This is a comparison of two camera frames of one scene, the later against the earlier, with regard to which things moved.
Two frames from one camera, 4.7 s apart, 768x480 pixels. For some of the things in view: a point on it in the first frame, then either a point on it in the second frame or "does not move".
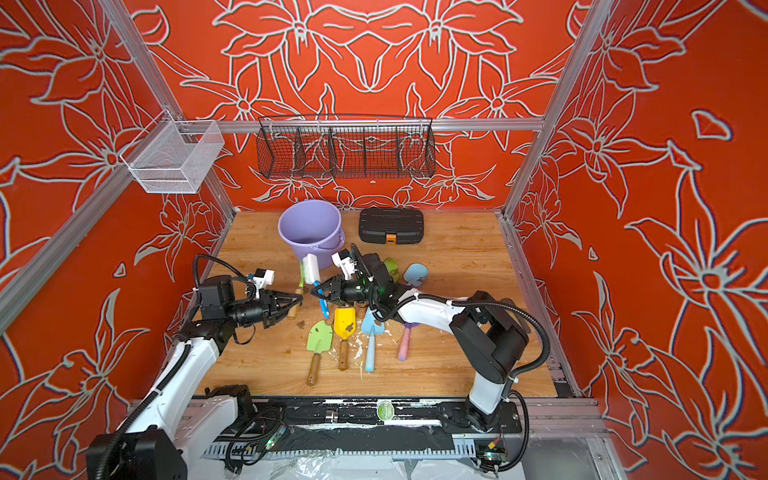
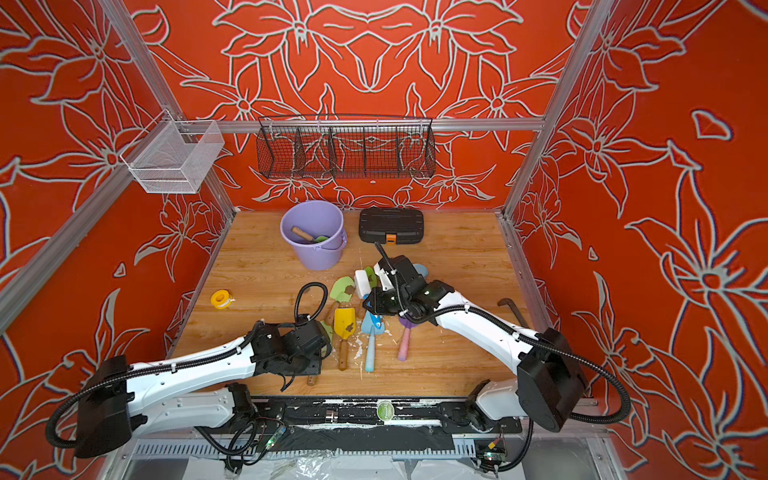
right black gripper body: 360,289 → 394,300
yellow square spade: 345,324 does not move
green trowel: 299,291 → 318,239
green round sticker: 385,410 does not move
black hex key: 509,301 does not move
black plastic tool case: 391,226 does not move
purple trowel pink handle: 405,340 does not move
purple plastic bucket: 313,227 does not move
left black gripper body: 252,312 → 306,367
